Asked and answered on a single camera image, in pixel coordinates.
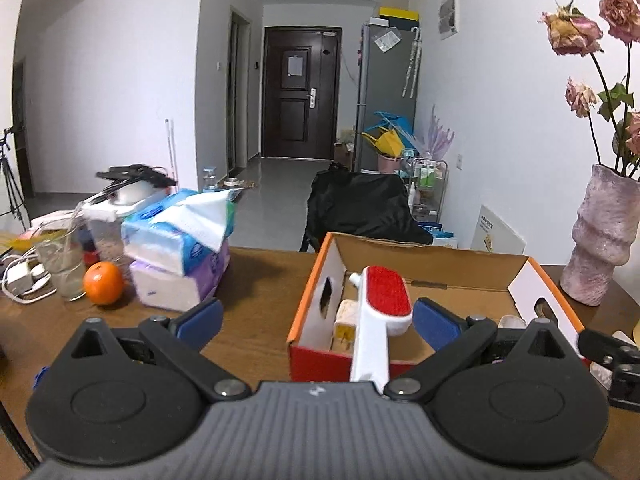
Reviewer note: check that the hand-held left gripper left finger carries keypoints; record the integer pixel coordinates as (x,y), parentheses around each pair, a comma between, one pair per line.
(202,320)

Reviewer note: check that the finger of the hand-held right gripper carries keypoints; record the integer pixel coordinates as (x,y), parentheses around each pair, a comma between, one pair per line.
(605,347)

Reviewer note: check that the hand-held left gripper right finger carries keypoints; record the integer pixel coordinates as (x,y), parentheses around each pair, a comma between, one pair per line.
(435,327)

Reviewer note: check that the translucent white plastic container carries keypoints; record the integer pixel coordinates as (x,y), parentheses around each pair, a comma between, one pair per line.
(602,371)

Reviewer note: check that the orange-rimmed cardboard box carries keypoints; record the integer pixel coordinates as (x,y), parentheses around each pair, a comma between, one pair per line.
(450,270)

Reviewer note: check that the white and red lint brush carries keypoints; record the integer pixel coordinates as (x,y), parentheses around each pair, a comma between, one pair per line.
(372,340)

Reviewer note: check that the white bottle cap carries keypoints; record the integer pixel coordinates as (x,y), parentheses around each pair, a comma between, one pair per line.
(511,322)

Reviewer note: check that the white and gold square cap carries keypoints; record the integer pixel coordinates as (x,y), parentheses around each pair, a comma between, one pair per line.
(346,327)

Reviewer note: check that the purple tissue pack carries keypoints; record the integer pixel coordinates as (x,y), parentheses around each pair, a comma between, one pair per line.
(170,290)

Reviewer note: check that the blue tissue pack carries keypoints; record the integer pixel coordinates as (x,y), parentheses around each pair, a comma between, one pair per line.
(165,245)

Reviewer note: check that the blue and white flat boxes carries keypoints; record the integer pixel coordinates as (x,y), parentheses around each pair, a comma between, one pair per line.
(444,237)

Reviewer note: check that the orange fruit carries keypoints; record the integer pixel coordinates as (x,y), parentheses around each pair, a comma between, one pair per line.
(103,284)

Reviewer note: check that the mottled pink ceramic vase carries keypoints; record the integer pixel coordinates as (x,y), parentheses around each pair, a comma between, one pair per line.
(600,240)

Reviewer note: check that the clear cereal container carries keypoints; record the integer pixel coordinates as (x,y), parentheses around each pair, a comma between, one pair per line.
(107,240)

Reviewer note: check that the pet food bowl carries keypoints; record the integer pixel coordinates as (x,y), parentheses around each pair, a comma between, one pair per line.
(233,184)

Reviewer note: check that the pet water feeder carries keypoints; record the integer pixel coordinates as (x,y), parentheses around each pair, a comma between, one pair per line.
(209,179)

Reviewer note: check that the metal trolley with bottles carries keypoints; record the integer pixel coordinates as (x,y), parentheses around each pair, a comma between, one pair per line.
(429,185)

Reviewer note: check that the black cloth covered chair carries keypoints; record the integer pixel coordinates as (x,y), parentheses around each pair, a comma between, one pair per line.
(360,205)

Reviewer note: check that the white round pot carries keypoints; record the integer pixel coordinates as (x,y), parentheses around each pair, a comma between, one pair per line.
(132,194)

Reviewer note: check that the clear drinking glass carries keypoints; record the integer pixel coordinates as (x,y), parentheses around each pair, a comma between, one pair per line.
(62,270)

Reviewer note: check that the pink bin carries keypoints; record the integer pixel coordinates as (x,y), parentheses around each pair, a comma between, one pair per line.
(390,164)

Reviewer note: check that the blue ridged bottle cap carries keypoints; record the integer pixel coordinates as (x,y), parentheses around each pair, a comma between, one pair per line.
(41,379)

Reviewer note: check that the white power strip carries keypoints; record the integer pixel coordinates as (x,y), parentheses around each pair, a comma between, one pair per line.
(52,220)

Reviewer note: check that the white power adapter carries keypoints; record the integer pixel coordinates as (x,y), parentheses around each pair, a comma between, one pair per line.
(18,279)

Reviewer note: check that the yellow folded umbrella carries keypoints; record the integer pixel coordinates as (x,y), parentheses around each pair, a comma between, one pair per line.
(387,142)

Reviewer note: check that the purple bouquet wrap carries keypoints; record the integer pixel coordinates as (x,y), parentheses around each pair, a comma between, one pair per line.
(435,135)

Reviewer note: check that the small brown cardboard carton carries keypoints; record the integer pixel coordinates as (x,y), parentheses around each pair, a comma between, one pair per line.
(345,155)

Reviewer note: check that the yellow flat item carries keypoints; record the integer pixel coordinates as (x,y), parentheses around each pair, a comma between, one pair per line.
(17,245)

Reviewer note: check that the blue folded umbrella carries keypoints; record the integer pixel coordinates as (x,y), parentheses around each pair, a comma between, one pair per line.
(397,122)

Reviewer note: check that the dark brown entrance door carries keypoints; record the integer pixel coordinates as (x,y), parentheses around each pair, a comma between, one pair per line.
(300,110)

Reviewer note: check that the grey refrigerator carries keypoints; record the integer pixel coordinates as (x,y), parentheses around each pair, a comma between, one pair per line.
(385,90)

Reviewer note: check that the paper notice on door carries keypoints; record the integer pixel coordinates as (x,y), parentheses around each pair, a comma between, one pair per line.
(295,63)

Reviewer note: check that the clear plastic pouch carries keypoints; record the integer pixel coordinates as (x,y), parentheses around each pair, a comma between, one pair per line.
(387,41)

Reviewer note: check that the bunch of dried pink roses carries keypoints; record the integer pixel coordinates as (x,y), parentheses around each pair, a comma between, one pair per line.
(572,32)

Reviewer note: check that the yellow box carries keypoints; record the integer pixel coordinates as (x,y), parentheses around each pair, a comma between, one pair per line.
(397,12)

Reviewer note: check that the black plastic frame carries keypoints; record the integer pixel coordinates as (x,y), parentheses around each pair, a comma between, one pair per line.
(135,174)

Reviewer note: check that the black camera tripod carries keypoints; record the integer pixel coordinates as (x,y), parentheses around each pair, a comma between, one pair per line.
(10,185)

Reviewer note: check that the white wall panel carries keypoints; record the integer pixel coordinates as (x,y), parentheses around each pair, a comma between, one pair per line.
(447,14)

